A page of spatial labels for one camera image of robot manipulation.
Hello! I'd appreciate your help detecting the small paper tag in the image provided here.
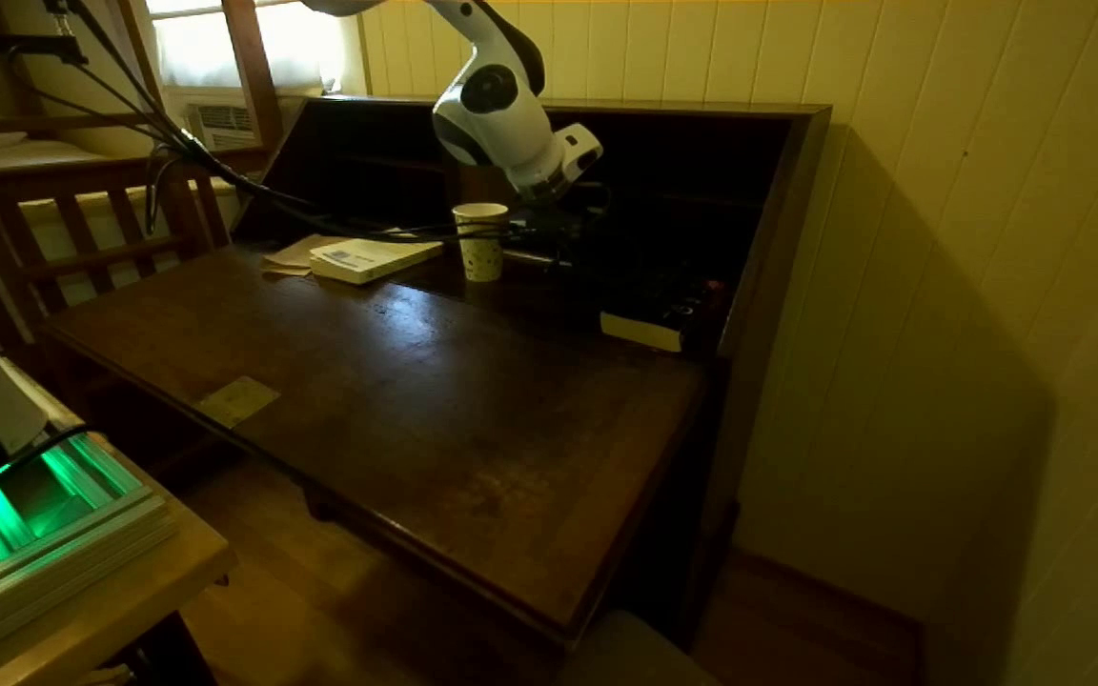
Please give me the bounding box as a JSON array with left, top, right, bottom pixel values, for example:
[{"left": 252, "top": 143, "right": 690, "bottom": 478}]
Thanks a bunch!
[{"left": 191, "top": 374, "right": 285, "bottom": 432}]

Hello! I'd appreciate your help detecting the green-lit metal frame device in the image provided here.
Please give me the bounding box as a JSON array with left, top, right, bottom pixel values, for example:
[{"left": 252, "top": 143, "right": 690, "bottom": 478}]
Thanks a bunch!
[{"left": 0, "top": 338, "right": 182, "bottom": 652}]

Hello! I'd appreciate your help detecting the dark wooden secretary desk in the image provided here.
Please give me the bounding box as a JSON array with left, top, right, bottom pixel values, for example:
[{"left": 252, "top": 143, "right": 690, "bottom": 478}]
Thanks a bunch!
[{"left": 31, "top": 97, "right": 835, "bottom": 652}]

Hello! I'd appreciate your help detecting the white dotted paper cup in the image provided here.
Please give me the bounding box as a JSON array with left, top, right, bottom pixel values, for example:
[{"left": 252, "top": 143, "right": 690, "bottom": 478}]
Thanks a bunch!
[{"left": 449, "top": 199, "right": 516, "bottom": 288}]

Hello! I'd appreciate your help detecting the white paperback book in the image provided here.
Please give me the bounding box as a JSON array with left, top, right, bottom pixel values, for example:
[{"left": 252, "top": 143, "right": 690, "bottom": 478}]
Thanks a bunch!
[{"left": 304, "top": 234, "right": 447, "bottom": 290}]

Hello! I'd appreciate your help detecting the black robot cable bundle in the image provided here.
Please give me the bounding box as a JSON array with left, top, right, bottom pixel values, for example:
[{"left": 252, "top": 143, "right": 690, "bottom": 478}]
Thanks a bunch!
[{"left": 46, "top": 0, "right": 449, "bottom": 246}]

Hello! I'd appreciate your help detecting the white tray of black items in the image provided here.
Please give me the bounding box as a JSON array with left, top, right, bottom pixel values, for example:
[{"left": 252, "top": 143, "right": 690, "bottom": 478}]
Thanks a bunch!
[{"left": 596, "top": 270, "right": 732, "bottom": 360}]

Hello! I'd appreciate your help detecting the white air conditioner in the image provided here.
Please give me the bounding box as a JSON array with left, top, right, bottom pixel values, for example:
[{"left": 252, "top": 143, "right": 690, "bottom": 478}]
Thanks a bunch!
[{"left": 179, "top": 97, "right": 263, "bottom": 153}]

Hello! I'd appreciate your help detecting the bright window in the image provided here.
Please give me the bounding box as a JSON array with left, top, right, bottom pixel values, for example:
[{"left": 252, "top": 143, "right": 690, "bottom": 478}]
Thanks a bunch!
[{"left": 141, "top": 0, "right": 371, "bottom": 98}]

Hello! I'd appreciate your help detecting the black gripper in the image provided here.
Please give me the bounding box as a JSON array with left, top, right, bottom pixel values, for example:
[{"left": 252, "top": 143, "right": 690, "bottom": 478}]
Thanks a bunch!
[{"left": 516, "top": 164, "right": 616, "bottom": 239}]

